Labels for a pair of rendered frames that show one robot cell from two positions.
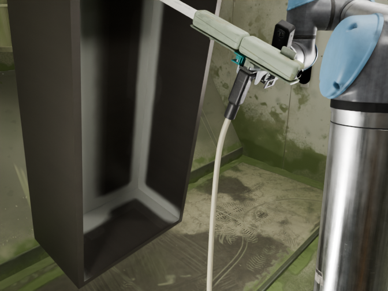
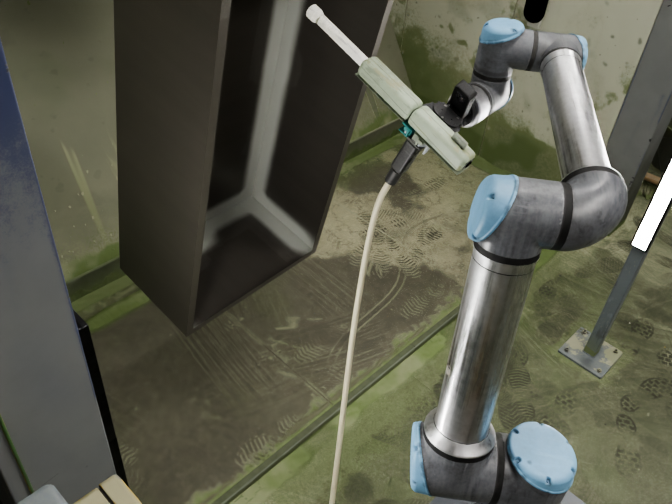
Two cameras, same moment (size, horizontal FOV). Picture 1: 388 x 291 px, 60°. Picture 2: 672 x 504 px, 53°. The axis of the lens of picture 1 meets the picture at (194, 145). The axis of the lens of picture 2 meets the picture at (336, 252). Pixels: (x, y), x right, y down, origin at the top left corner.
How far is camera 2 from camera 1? 0.73 m
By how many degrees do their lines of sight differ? 18
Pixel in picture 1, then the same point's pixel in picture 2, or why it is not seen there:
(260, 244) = (424, 281)
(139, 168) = (257, 171)
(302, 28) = (493, 70)
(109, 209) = (215, 230)
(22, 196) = (77, 192)
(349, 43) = (485, 211)
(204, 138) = not seen: hidden behind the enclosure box
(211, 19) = (380, 78)
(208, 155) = (359, 125)
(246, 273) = (398, 321)
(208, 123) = not seen: hidden behind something
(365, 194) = (487, 317)
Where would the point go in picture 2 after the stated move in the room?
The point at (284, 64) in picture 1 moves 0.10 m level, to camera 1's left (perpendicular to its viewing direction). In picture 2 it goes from (452, 154) to (403, 151)
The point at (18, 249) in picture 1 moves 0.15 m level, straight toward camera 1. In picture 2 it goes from (77, 268) to (88, 291)
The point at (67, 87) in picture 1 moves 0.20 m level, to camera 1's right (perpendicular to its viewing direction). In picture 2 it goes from (199, 127) to (287, 133)
